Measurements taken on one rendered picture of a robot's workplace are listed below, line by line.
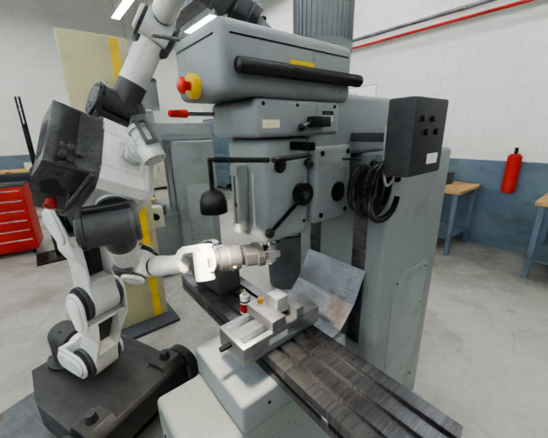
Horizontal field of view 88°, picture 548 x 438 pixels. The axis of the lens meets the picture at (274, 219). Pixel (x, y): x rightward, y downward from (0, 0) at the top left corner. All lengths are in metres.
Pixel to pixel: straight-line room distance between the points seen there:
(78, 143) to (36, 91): 8.88
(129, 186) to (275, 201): 0.42
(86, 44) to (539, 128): 4.72
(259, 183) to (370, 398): 0.68
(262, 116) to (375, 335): 1.00
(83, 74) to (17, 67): 7.38
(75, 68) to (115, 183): 1.68
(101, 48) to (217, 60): 1.88
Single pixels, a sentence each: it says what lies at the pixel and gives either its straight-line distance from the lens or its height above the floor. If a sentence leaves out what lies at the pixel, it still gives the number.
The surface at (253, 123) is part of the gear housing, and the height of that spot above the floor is 1.67.
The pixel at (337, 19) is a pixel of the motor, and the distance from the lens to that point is 1.07.
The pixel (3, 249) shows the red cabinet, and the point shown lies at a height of 0.14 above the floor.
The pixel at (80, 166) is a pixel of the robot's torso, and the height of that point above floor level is 1.57.
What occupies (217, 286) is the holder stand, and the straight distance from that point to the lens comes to 1.36.
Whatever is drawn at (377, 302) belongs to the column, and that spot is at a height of 0.97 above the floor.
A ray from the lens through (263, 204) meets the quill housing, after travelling 0.85.
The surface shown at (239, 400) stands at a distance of 1.05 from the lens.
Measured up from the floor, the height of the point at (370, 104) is 1.73.
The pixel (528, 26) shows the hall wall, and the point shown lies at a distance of 5.02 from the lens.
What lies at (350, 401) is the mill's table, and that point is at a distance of 0.95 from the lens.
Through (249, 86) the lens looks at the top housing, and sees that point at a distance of 0.76.
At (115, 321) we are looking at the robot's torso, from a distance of 1.49.
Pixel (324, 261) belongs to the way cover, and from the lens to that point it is 1.35.
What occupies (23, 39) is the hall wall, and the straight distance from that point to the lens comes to 10.00.
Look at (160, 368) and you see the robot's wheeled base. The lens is 1.58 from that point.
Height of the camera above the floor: 1.65
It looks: 17 degrees down
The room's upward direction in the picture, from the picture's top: 1 degrees counter-clockwise
